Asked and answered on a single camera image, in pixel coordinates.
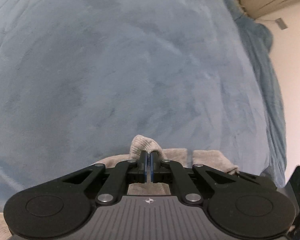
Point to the grey polo shirt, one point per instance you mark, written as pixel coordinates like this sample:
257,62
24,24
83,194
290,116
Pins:
212,158

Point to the blue fleece duvet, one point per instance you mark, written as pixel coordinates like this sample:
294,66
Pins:
79,79

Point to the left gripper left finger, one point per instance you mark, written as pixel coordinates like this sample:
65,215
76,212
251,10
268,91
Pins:
61,206

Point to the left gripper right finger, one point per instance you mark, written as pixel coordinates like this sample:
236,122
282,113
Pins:
207,203

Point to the wall power socket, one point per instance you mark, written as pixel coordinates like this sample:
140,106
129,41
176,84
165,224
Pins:
281,24

